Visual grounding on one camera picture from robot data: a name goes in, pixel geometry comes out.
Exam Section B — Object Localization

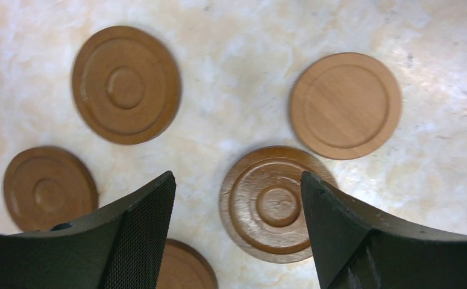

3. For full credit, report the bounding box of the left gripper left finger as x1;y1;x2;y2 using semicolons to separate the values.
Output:
0;171;176;288

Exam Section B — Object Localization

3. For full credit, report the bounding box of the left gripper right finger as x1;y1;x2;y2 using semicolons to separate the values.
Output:
301;171;467;288

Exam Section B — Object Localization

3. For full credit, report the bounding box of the dark wooden coaster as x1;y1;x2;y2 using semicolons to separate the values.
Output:
71;26;181;145
3;146;98;231
219;146;337;264
156;238;218;289

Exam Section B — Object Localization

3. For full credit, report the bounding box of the light wooden coaster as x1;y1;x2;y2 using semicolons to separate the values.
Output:
289;52;403;160

